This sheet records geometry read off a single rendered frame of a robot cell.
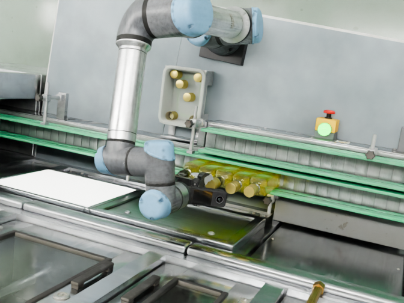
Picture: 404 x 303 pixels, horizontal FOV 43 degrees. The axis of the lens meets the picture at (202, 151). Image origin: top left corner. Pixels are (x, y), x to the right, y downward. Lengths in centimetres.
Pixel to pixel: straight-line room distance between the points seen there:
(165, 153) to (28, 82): 120
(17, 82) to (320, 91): 124
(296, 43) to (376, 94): 33
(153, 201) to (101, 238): 28
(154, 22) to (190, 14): 10
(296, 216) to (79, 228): 74
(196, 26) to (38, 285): 72
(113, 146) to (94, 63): 96
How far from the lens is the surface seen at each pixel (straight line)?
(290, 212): 182
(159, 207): 125
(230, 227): 160
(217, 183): 157
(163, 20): 134
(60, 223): 156
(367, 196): 177
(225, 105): 198
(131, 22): 139
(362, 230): 179
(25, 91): 234
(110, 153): 133
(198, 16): 134
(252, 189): 154
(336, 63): 188
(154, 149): 125
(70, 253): 140
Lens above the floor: 261
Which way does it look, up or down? 67 degrees down
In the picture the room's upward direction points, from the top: 105 degrees counter-clockwise
